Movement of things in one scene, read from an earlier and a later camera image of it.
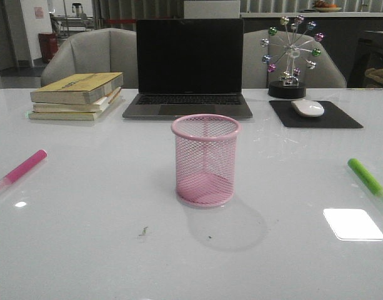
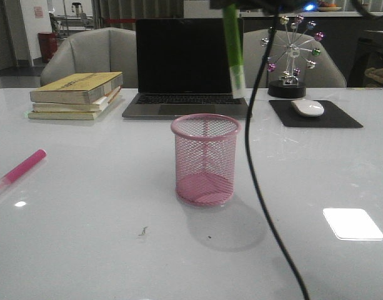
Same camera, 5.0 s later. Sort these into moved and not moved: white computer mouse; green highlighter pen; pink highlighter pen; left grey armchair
Moved: green highlighter pen
Not moved: white computer mouse; pink highlighter pen; left grey armchair
